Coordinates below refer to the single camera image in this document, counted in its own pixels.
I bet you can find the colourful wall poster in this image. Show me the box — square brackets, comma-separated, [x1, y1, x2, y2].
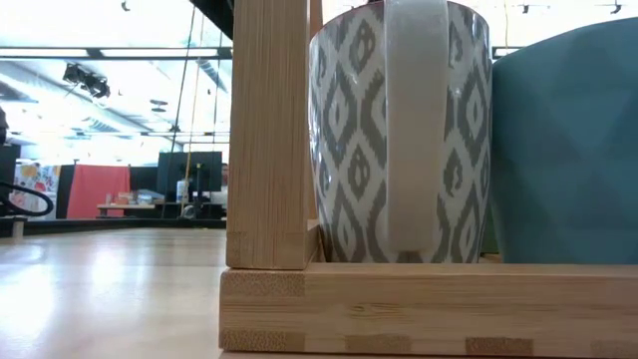
[13, 163, 61, 220]

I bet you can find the black ceiling-hung camera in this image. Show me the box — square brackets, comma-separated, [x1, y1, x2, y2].
[62, 63, 112, 100]

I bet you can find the bamboo wooden mug rack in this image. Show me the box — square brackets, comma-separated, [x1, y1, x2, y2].
[218, 0, 638, 359]

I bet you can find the green hanging cable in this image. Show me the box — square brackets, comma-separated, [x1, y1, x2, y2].
[161, 4, 199, 219]

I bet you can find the white mug grey diamond pattern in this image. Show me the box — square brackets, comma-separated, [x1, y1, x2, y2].
[307, 0, 493, 264]

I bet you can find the black looped cable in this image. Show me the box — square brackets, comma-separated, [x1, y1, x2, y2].
[0, 181, 55, 218]

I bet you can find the black monitor screen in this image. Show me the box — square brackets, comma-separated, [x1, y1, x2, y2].
[157, 151, 223, 195]

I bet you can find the small wooden background table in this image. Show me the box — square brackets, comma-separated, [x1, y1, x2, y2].
[97, 201, 157, 218]

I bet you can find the red partition screen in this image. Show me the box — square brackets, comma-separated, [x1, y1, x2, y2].
[66, 164, 132, 220]

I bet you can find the light blue faceted mug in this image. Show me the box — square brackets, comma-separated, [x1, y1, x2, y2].
[490, 17, 638, 265]

